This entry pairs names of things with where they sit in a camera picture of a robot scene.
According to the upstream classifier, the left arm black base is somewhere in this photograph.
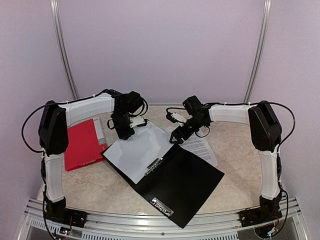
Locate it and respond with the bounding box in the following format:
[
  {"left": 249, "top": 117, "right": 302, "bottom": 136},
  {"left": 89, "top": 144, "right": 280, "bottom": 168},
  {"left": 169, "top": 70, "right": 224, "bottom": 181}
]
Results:
[{"left": 43, "top": 195, "right": 88, "bottom": 228}]

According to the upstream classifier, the red folder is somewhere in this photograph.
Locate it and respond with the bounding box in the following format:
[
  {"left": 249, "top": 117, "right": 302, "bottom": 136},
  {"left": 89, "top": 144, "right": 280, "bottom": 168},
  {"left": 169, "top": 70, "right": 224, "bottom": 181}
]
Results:
[{"left": 64, "top": 117, "right": 108, "bottom": 172}]

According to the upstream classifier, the black folder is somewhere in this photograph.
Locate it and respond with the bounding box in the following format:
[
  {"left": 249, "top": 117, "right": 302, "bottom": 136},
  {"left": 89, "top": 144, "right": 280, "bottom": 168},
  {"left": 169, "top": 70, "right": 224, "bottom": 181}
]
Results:
[{"left": 101, "top": 144, "right": 225, "bottom": 228}]

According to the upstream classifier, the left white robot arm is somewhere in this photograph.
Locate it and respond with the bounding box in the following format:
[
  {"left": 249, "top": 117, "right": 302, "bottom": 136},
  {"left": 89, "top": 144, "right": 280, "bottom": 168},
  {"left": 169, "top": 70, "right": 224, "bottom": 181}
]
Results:
[{"left": 38, "top": 89, "right": 146, "bottom": 203}]

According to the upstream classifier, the right aluminium frame post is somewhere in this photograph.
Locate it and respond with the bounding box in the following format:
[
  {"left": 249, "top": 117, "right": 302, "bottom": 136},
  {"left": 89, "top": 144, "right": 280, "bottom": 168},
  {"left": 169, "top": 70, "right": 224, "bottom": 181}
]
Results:
[{"left": 243, "top": 0, "right": 273, "bottom": 103}]

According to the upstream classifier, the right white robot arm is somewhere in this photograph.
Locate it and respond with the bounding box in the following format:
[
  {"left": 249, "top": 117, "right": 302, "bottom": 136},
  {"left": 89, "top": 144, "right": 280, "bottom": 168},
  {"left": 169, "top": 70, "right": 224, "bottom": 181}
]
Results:
[{"left": 166, "top": 95, "right": 282, "bottom": 201}]

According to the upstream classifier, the left aluminium frame post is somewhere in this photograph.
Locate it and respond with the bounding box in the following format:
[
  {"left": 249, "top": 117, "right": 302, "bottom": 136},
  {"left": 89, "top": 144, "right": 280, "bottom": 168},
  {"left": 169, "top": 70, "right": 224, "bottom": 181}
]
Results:
[{"left": 49, "top": 0, "right": 80, "bottom": 100}]

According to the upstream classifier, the printed text sheet centre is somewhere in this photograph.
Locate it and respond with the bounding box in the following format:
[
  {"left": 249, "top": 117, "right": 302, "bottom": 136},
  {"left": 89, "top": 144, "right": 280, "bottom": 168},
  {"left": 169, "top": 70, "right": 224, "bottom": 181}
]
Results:
[{"left": 179, "top": 133, "right": 218, "bottom": 167}]

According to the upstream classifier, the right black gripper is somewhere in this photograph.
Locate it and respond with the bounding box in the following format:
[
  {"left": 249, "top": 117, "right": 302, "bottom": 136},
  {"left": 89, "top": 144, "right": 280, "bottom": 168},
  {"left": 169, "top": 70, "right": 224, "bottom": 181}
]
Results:
[{"left": 169, "top": 116, "right": 206, "bottom": 144}]

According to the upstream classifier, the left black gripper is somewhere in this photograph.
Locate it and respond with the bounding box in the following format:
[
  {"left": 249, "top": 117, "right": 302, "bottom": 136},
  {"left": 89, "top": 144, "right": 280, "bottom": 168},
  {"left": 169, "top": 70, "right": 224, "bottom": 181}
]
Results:
[{"left": 113, "top": 110, "right": 136, "bottom": 140}]

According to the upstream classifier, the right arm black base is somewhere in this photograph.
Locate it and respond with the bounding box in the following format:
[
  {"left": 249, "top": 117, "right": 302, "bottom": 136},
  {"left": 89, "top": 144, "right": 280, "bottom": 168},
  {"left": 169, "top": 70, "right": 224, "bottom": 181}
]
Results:
[{"left": 238, "top": 192, "right": 283, "bottom": 227}]

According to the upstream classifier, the aluminium frame post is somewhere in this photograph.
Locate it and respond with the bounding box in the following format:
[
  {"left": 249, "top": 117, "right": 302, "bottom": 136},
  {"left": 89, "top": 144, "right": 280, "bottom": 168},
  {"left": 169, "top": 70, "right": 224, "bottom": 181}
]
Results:
[
  {"left": 243, "top": 0, "right": 273, "bottom": 103},
  {"left": 49, "top": 0, "right": 80, "bottom": 100}
]

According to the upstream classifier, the aluminium front rail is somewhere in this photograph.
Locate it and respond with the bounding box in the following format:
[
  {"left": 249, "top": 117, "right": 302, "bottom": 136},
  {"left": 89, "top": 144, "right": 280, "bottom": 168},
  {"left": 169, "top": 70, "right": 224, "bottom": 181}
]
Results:
[{"left": 15, "top": 198, "right": 311, "bottom": 240}]

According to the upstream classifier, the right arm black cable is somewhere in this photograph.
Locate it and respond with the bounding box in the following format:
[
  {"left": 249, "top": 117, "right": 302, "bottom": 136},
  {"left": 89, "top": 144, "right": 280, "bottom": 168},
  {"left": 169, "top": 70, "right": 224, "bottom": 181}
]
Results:
[{"left": 166, "top": 101, "right": 297, "bottom": 227}]

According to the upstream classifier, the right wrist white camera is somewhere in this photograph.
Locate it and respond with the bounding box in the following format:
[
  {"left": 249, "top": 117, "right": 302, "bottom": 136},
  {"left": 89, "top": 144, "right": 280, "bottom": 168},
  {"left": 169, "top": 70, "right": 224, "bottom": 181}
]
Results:
[{"left": 166, "top": 112, "right": 187, "bottom": 126}]

